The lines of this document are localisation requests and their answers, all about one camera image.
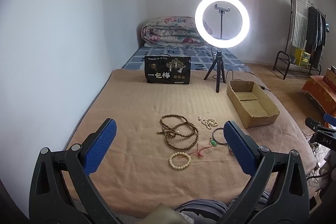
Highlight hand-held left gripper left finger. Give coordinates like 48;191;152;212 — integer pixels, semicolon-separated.
29;118;124;224

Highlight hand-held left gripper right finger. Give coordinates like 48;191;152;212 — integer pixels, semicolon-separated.
223;120;311;224

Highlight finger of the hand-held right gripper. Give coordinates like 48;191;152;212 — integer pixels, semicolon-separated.
305;117;320;133
323;113;336;127

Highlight silver bangle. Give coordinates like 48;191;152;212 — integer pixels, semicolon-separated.
212;128;229;145

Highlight cardboard box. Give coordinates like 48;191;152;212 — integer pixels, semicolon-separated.
226;80;280;128

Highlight pearl strand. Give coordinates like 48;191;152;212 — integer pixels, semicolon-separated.
202;117;218;130

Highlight cream bead bracelet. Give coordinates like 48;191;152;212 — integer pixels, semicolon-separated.
169;152;192;169

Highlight brown bead necklace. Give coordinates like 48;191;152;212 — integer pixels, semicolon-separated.
157;114;199;150

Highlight orange cloth-covered furniture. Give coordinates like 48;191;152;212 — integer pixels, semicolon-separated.
301;76;336;114

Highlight yellow box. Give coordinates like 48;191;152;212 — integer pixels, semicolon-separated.
290;48;310;67

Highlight person's striped clothing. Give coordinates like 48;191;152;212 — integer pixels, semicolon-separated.
173;191;271;224

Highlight olive cloth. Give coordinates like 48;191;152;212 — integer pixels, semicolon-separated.
147;204;184;224

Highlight dark hanging clothes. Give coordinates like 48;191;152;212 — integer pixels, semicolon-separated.
304;6;327;67

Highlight black snack bag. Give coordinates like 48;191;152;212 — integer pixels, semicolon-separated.
144;56;192;84

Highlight striped towel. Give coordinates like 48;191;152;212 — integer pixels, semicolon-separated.
291;0;309;48

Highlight black clothes rack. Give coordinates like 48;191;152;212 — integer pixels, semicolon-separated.
273;0;327;80

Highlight folded floral quilt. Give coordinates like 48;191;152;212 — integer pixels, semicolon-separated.
141;16;213;48

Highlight black phone holder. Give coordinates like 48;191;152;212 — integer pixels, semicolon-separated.
215;4;230;39

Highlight green pendant with red cord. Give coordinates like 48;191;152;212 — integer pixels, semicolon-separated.
194;138;218;157

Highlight black ring light cable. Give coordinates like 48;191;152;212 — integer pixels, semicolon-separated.
211;46;266;90

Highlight white ring light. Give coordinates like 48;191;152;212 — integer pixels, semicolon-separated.
195;0;250;41

